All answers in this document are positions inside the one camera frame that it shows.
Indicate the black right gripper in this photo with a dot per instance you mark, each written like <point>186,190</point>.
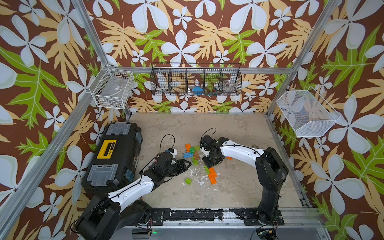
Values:
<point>207,164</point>

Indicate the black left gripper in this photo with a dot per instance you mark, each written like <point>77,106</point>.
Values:
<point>183,167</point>

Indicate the tan brick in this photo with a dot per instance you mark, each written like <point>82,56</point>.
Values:
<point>196,156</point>

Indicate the lime brick front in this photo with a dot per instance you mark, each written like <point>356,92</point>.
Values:
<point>195,161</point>

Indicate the orange brick front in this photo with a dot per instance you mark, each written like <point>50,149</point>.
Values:
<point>188,147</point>

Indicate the blue brick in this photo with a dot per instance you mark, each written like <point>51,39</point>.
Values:
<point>187,155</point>

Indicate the small lime brick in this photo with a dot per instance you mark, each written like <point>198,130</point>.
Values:
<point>188,181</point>

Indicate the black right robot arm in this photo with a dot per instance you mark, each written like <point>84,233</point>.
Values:
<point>271,170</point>

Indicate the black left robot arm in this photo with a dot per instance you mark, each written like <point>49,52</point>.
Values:
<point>101,217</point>

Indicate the black yellow toolbox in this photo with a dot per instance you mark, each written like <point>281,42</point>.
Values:
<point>115,160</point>

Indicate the white mesh basket right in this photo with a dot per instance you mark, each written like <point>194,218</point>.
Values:
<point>309,114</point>

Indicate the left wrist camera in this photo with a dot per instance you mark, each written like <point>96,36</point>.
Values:
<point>173,152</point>

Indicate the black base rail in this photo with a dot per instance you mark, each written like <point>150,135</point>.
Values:
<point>158,216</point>

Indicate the black wire basket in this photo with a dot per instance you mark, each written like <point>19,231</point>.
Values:
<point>193,79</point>

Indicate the white wire basket left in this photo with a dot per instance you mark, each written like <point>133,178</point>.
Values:
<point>111,88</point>

